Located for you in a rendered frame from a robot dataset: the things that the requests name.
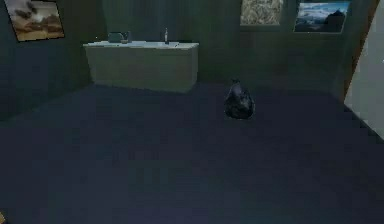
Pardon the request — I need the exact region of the black garbage bag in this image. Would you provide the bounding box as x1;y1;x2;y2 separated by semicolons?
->
223;78;256;121

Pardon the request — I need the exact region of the pale counter cabinet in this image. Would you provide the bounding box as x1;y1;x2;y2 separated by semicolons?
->
82;40;200;94

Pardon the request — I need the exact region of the beige textured framed picture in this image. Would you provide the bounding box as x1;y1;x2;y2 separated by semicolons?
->
239;0;285;27

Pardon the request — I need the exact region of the blue mountain framed picture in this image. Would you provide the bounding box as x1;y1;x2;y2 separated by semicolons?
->
293;0;351;35

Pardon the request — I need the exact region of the white room door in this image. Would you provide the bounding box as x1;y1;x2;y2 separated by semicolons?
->
343;0;384;141

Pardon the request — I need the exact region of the brown cloudy framed picture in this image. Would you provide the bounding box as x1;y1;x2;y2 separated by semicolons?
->
3;0;66;43

